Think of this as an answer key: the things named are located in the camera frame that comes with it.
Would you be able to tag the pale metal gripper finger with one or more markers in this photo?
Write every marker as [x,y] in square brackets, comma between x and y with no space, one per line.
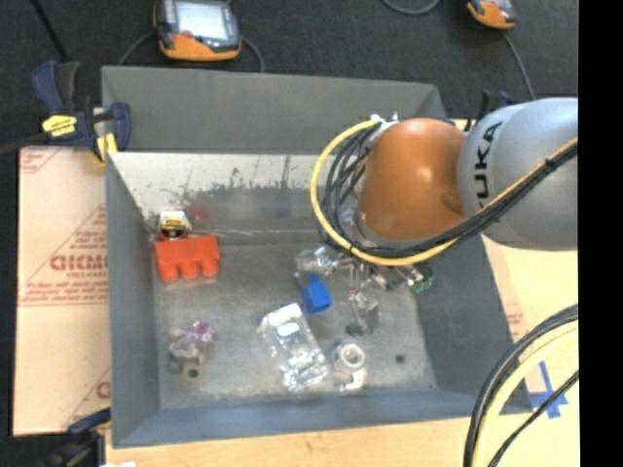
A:
[366,312]
[318,261]

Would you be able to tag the blue plastic cup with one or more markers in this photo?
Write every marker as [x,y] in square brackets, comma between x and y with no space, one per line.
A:
[316,297]

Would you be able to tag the clear plastic bottle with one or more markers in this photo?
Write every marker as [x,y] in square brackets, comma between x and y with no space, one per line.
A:
[292,346]

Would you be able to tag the orange toy block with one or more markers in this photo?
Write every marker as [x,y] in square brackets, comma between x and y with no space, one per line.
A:
[187,256]

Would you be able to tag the purple and grey toy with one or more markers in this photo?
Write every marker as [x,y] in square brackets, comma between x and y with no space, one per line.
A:
[192,341]

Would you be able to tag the yellow and black small reel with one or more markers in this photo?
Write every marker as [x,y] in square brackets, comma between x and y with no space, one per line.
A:
[172,223]

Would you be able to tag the grey metal bin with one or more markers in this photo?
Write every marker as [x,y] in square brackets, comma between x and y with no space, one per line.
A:
[243,115]

